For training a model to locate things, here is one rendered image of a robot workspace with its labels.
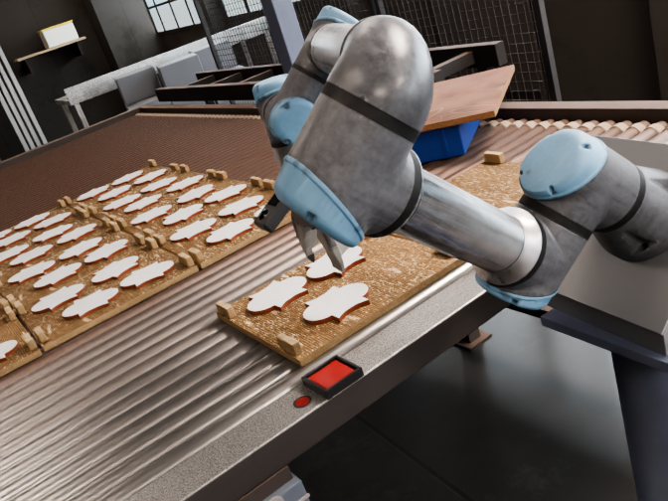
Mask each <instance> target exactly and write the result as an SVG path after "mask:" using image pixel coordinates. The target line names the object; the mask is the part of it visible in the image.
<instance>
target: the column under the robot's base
mask: <svg viewBox="0 0 668 501"><path fill-rule="evenodd" d="M541 321H542V325H543V326H545V327H548V328H551V329H553V330H556V331H558V332H561V333H564V334H566V335H569V336H572V337H574V338H577V339H580V340H582V341H585V342H587V343H590V344H592V345H594V346H597V347H600V348H602V349H605V350H608V351H610V352H611V357H612V363H613V368H614V374H615V379H616V384H617V389H618V395H619V400H620V405H621V411H622V416H623V422H624V427H625V433H626V438H627V444H628V449H629V455H630V460H631V466H632V471H633V477H634V482H635V488H636V493H637V499H638V501H668V356H664V355H662V354H660V353H657V352H655V351H653V350H650V349H648V348H645V347H643V346H641V345H638V344H636V343H634V342H631V341H629V340H627V339H624V338H622V337H620V336H617V335H615V334H613V333H610V332H608V331H605V330H603V329H601V328H598V327H596V326H594V325H591V324H589V323H587V322H584V321H582V320H580V319H577V318H575V317H574V316H571V315H569V314H566V313H564V312H562V311H559V310H557V309H555V308H553V309H551V310H550V311H548V312H547V313H545V314H544V315H542V316H541Z"/></svg>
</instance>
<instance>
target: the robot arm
mask: <svg viewBox="0 0 668 501"><path fill-rule="evenodd" d="M433 85H434V75H433V66H432V60H431V56H430V53H429V50H428V47H427V44H426V43H425V41H424V39H423V38H422V36H421V34H420V33H419V32H418V31H417V29H416V28H415V27H414V26H413V25H411V24H410V23H408V22H407V21H405V20H403V19H401V18H398V17H395V16H388V15H376V16H370V17H367V18H365V19H363V20H361V21H358V20H356V19H355V18H353V17H352V16H350V15H349V14H347V13H345V12H343V11H341V10H339V9H337V8H334V7H332V6H325V7H323V8H322V10H321V11H320V13H319V15H318V17H317V19H315V20H314V21H313V23H312V28H311V30H310V32H309V34H308V36H307V38H306V40H305V42H304V44H303V46H302V48H301V50H300V51H299V53H298V55H297V57H296V59H295V61H294V63H293V65H292V67H291V69H290V71H289V73H288V75H287V74H285V75H279V76H275V77H272V78H269V79H266V80H263V81H261V82H259V83H257V84H255V85H254V86H253V88H252V94H253V97H254V100H255V106H256V107H257V109H258V112H259V115H260V118H261V120H262V123H263V126H264V129H265V132H266V134H267V137H268V140H269V143H270V145H271V148H272V151H273V154H274V157H275V160H276V163H277V165H278V167H280V171H279V173H278V176H277V178H276V180H275V182H274V194H273V195H272V197H271V198H270V199H269V201H268V202H267V204H266V205H265V206H264V208H263V209H262V210H261V212H260V213H259V214H258V216H257V217H256V218H255V220H254V224H255V225H256V226H258V227H259V228H260V229H261V230H264V231H267V232H269V233H273V232H274V231H275V229H276V228H277V227H278V225H279V224H280V222H281V221H282V220H283V218H284V217H285V216H286V214H287V213H288V211H289V210H291V222H292V224H293V227H294V230H295V233H296V236H297V238H298V240H299V243H300V245H301V247H302V249H303V251H304V253H305V255H306V257H307V258H308V259H309V260H310V261H311V262H315V256H314V252H313V249H312V246H313V245H314V244H315V243H316V242H317V241H319V242H320V243H321V244H322V245H323V247H324V248H325V250H326V253H327V255H328V257H329V258H330V260H331V263H332V266H333V267H335V268H336V269H338V270H339V271H341V272H344V271H345V266H344V262H343V259H342V254H343V253H344V252H345V251H346V250H347V249H348V248H354V247H356V246H357V245H358V243H359V242H361V241H362V240H363V239H364V236H365V237H369V238H382V237H386V236H388V235H391V234H395V235H398V236H400V237H403V238H405V239H408V240H411V241H413V242H416V243H418V244H421V245H423V246H426V247H428V248H431V249H433V250H436V251H440V252H442V253H445V254H447V255H450V256H452V257H455V258H457V259H460V260H462V261H465V262H467V263H470V264H472V266H473V268H474V270H475V271H476V273H475V279H476V281H477V283H478V284H479V285H480V286H481V287H482V288H483V289H485V290H486V291H488V292H489V293H491V294H492V295H494V296H496V297H497V298H499V299H501V300H503V301H505V302H508V303H509V302H510V303H512V304H514V305H515V306H518V307H521V308H524V309H529V310H539V309H542V308H544V307H545V306H546V305H547V304H548V303H549V301H550V300H551V298H552V297H553V296H555V295H556V294H557V292H558V290H559V286H560V285H561V283H562V281H563V280H564V278H565V277H566V275H567V273H568V272H569V270H570V269H571V267H572V265H573V264H574V262H575V261H576V259H577V257H578V256H579V254H580V253H581V251H582V249H583V248H584V246H585V244H586V242H587V241H588V239H589V237H590V236H591V234H593V235H594V236H595V237H596V239H597V240H598V242H599V243H600V245H601V246H602V247H603V248H604V249H605V250H606V251H607V252H609V253H610V254H612V255H614V256H616V257H618V258H619V259H622V260H625V261H630V262H639V261H645V260H649V259H652V258H654V257H656V256H658V255H660V254H662V253H663V252H665V251H666V250H668V173H667V172H665V171H663V170H660V169H655V168H648V167H642V166H636V165H634V164H632V163H631V162H630V161H628V160H627V159H625V158H624V157H622V156H621V155H619V154H618V153H616V152H615V151H613V150H612V149H610V148H609V147H607V146H606V145H605V144H604V143H603V142H602V141H601V140H599V139H598V138H596V137H592V136H590V135H588V134H586V133H584V132H583V131H580V130H576V129H564V130H560V131H557V132H555V133H554V134H552V135H548V136H546V137H545V138H543V139H542V140H540V141H539V142H538V143H537V144H536V145H535V146H534V147H533V148H532V149H531V150H530V151H529V153H528V154H527V156H526V157H525V159H524V161H523V163H522V165H521V168H520V172H519V173H520V174H521V176H520V177H519V183H520V186H521V188H522V190H523V192H524V193H523V195H522V197H521V198H520V200H519V203H517V205H516V206H515V207H506V208H501V209H498V208H496V207H494V206H492V205H490V204H488V203H486V202H484V201H482V200H480V199H478V198H476V197H474V196H473V195H471V194H469V193H467V192H465V191H463V190H461V189H459V188H457V187H455V186H453V185H451V184H449V183H448V182H446V181H444V180H442V179H440V178H438V177H436V176H434V175H432V174H430V173H428V172H426V171H424V170H423V169H422V167H421V164H420V161H419V159H418V156H417V155H416V154H415V153H414V152H413V151H412V148H413V146H414V144H415V142H416V141H417V139H418V136H419V135H420V132H421V130H422V128H423V127H424V125H425V123H426V121H427V118H428V115H429V112H430V109H431V104H432V98H433Z"/></svg>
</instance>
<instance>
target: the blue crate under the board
mask: <svg viewBox="0 0 668 501"><path fill-rule="evenodd" d="M479 123H480V120H476V121H471V122H466V123H462V124H457V125H452V126H447V127H443V128H438V129H434V130H429V131H424V132H421V133H420V135H419V136H418V138H417V141H416V142H415V144H414V146H413V148H412V151H413V152H414V153H415V154H416V155H417V157H418V159H419V161H420V163H424V162H429V161H434V160H440V159H445V158H450V157H456V156H461V155H465V153H466V151H467V149H468V147H469V145H470V142H471V140H472V138H473V136H474V134H475V131H476V129H477V127H478V125H479Z"/></svg>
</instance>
